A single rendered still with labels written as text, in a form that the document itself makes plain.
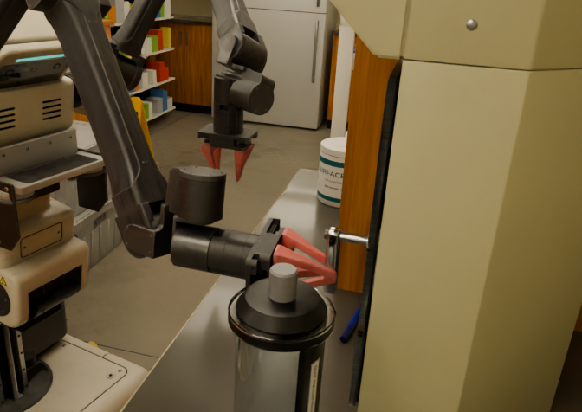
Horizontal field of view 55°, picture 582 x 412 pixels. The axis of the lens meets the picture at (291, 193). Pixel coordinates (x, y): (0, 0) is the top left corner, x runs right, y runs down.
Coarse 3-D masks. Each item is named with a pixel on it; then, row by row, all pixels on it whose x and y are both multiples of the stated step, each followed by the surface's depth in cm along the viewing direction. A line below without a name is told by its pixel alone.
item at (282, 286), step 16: (272, 272) 54; (288, 272) 54; (256, 288) 56; (272, 288) 54; (288, 288) 54; (304, 288) 57; (240, 304) 55; (256, 304) 54; (272, 304) 54; (288, 304) 54; (304, 304) 54; (320, 304) 55; (256, 320) 52; (272, 320) 52; (288, 320) 52; (304, 320) 52; (320, 320) 54
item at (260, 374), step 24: (264, 336) 51; (288, 336) 51; (312, 336) 52; (240, 360) 55; (264, 360) 53; (288, 360) 53; (240, 384) 56; (264, 384) 54; (288, 384) 54; (240, 408) 57; (264, 408) 55; (288, 408) 55
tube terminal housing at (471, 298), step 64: (448, 0) 48; (512, 0) 47; (576, 0) 48; (448, 64) 50; (512, 64) 48; (576, 64) 51; (448, 128) 52; (512, 128) 50; (576, 128) 55; (448, 192) 54; (512, 192) 53; (576, 192) 59; (384, 256) 58; (448, 256) 56; (512, 256) 57; (576, 256) 64; (384, 320) 60; (448, 320) 59; (512, 320) 62; (576, 320) 70; (384, 384) 63; (448, 384) 61; (512, 384) 67
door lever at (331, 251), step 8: (328, 232) 64; (336, 232) 63; (344, 232) 64; (328, 240) 64; (336, 240) 64; (344, 240) 63; (352, 240) 63; (360, 240) 63; (328, 248) 64; (336, 248) 64; (328, 256) 65; (336, 256) 65; (328, 264) 65; (336, 264) 65; (336, 272) 66; (336, 280) 66; (328, 288) 67; (336, 288) 67
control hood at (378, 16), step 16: (336, 0) 50; (352, 0) 50; (368, 0) 50; (384, 0) 49; (400, 0) 49; (352, 16) 50; (368, 16) 50; (384, 16) 50; (400, 16) 49; (368, 32) 50; (384, 32) 50; (400, 32) 50; (384, 48) 51; (400, 48) 50
